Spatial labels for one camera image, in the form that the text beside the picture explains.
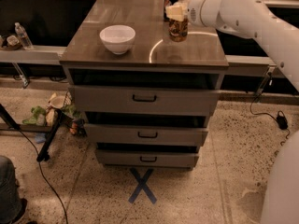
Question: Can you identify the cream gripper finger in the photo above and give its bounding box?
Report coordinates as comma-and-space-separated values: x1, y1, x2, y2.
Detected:
165, 2, 188, 21

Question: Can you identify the orange can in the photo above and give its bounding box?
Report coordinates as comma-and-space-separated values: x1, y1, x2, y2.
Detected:
168, 17, 188, 42

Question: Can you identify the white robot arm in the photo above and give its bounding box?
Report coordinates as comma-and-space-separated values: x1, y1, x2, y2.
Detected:
165, 0, 299, 224

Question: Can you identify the white ceramic bowl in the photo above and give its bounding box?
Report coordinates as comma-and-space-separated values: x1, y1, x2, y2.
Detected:
99, 25, 135, 54

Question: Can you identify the grey drawer cabinet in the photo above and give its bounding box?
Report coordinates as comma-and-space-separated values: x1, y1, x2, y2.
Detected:
59, 0, 230, 170

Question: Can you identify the top grey drawer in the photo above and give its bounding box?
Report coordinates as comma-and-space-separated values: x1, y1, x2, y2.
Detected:
69, 85, 219, 116

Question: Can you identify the grey drawer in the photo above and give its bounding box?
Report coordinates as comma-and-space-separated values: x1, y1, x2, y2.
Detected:
85, 124, 207, 147
69, 85, 219, 116
95, 150, 199, 169

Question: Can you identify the middle grey drawer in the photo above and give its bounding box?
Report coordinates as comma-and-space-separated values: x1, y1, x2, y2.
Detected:
85, 124, 207, 147

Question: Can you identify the black power adapter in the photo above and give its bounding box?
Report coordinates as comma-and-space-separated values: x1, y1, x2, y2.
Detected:
277, 111, 288, 130

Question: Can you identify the clear plastic water bottle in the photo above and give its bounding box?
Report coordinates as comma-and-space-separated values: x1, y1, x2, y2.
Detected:
15, 22, 34, 49

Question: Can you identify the bottom grey drawer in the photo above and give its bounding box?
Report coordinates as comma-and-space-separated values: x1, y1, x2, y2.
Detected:
95, 150, 199, 169

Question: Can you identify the small dish with objects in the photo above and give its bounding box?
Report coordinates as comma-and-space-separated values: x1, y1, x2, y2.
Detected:
0, 35, 21, 51

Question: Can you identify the blue tape cross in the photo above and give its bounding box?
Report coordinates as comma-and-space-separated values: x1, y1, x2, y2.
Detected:
129, 168, 157, 204

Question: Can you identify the black tripod leg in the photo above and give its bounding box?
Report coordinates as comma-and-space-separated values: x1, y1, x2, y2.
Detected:
36, 110, 63, 162

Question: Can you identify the person's jeans leg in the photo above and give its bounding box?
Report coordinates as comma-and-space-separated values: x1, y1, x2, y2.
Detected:
0, 156, 27, 224

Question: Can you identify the black floor cable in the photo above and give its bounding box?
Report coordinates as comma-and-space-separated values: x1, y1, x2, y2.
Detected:
17, 128, 69, 224

